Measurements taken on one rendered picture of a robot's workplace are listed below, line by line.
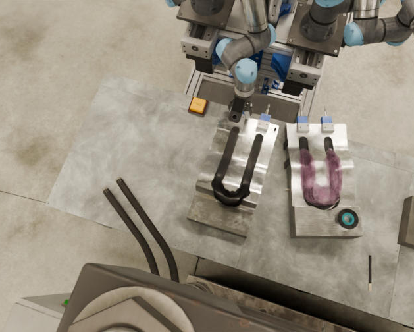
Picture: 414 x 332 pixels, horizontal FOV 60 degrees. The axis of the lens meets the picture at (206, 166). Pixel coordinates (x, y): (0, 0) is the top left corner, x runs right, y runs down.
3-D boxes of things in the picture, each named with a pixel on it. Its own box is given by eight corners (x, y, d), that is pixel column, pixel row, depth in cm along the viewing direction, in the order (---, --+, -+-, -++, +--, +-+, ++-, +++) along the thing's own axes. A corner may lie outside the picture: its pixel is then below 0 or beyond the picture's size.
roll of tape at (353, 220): (346, 234, 139) (349, 233, 135) (330, 220, 141) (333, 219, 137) (359, 220, 140) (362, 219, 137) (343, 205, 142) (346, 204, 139)
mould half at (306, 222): (284, 128, 165) (289, 118, 154) (341, 128, 164) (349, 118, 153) (290, 238, 150) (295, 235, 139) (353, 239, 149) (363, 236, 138)
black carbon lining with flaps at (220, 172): (231, 127, 158) (232, 118, 149) (266, 137, 156) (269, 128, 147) (207, 200, 149) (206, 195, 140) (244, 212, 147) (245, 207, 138)
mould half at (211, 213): (222, 118, 167) (222, 105, 154) (276, 134, 164) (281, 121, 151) (187, 219, 153) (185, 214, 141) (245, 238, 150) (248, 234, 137)
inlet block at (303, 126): (293, 109, 165) (296, 103, 159) (305, 109, 164) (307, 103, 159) (295, 135, 161) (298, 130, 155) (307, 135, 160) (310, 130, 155)
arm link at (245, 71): (249, 51, 123) (262, 69, 121) (246, 69, 134) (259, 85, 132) (230, 62, 122) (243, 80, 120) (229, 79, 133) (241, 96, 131)
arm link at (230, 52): (238, 41, 136) (255, 62, 133) (213, 55, 135) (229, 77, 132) (239, 27, 129) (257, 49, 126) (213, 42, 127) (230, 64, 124)
